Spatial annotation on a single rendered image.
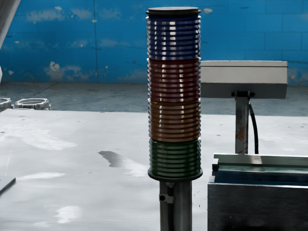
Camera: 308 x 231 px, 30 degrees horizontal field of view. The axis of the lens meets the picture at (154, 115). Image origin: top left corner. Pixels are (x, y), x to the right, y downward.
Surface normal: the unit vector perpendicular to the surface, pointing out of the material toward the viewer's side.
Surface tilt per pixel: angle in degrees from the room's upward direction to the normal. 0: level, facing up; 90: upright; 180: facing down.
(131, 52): 90
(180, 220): 90
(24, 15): 90
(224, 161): 45
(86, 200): 0
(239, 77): 54
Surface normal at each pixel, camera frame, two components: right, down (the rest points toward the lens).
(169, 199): -0.17, 0.24
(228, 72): -0.15, -0.38
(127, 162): -0.02, -0.97
